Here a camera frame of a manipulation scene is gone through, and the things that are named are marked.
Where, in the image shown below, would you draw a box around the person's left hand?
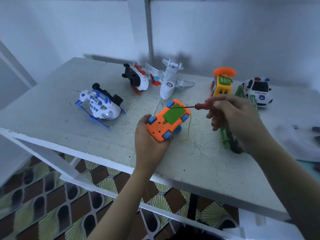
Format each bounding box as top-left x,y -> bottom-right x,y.
134,115 -> 173,173

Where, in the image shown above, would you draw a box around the person's right hand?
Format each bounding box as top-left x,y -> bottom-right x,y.
206,94 -> 273,155

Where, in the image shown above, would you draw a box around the dark green toy helicopter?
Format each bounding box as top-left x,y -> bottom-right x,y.
220,83 -> 260,154

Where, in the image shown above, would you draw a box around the green orange toy car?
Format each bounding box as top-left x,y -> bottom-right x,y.
146,99 -> 191,143

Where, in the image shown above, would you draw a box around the black white toy car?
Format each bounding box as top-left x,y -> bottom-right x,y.
243,77 -> 274,107

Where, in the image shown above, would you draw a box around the red screwdriver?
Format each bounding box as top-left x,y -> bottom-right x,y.
181,101 -> 221,111

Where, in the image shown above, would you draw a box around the yellow orange toy car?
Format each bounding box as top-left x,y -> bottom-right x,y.
210,67 -> 238,98

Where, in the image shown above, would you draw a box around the clear plastic container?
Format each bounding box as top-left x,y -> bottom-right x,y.
275,122 -> 320,162

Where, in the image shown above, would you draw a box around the white blue toy vehicle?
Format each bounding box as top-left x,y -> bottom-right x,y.
75,83 -> 127,131

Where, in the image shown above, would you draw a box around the white toy airplane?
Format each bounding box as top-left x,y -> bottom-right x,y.
145,59 -> 195,100

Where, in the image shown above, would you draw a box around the red white toy vehicle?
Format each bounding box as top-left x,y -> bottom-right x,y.
122,63 -> 151,95

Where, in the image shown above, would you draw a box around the person's right forearm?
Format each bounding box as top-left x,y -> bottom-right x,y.
250,140 -> 320,240

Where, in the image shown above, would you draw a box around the person's left forearm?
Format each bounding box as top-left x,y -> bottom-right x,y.
87,165 -> 156,240

